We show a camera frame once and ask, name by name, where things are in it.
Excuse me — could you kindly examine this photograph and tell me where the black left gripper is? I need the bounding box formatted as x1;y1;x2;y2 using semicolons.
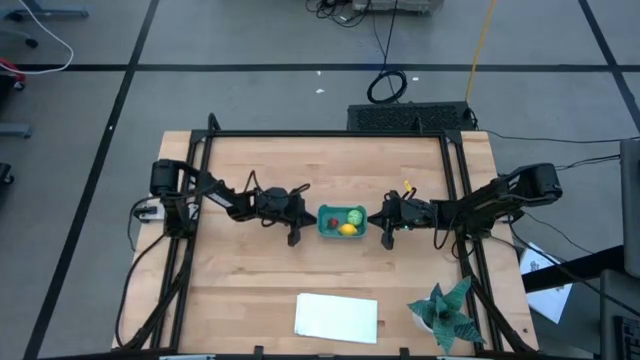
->
254;187;319;249

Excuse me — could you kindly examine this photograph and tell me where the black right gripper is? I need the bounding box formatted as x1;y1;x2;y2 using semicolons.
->
367;190;436;251

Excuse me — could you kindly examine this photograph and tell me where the teal plastic bin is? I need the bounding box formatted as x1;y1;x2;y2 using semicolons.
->
317;203;369;239

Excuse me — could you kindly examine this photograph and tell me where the white folded cloth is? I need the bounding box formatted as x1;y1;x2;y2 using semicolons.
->
293;292;379;345

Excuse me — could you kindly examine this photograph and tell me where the green artificial plant white pot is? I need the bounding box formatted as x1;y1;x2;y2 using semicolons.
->
407;276;486;355

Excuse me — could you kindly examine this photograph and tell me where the white paper sheet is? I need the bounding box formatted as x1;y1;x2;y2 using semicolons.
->
519;242;574;325

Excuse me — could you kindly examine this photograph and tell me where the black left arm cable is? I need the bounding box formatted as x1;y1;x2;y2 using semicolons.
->
242;169;312;229

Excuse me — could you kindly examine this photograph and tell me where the black metal table frame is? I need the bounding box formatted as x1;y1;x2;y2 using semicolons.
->
112;113;539;354

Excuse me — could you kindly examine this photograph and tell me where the grey metal mount plate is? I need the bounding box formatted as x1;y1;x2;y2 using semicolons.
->
132;202;166;224

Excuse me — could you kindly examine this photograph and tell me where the black hanging cable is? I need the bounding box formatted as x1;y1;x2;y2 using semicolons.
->
367;0;409;105

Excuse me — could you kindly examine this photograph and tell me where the black cable bundle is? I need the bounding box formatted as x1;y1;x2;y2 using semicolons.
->
114;197;174;350

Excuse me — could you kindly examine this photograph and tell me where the yellow cable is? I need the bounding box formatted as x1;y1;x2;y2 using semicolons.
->
464;0;497;104

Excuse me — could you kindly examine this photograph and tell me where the white floor cable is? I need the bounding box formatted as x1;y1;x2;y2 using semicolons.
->
0;0;75;76

